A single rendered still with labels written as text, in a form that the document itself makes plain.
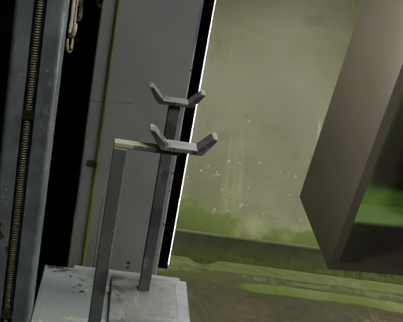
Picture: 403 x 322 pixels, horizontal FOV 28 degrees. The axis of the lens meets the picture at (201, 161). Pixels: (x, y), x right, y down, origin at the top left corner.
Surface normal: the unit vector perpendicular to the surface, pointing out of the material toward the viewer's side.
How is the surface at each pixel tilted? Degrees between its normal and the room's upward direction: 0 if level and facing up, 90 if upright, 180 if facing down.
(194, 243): 91
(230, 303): 0
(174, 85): 90
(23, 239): 90
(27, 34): 90
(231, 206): 57
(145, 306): 0
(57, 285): 0
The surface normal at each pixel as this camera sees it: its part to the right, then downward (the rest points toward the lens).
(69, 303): 0.17, -0.93
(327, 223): -0.97, -0.11
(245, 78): 0.15, -0.22
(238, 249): 0.07, 0.35
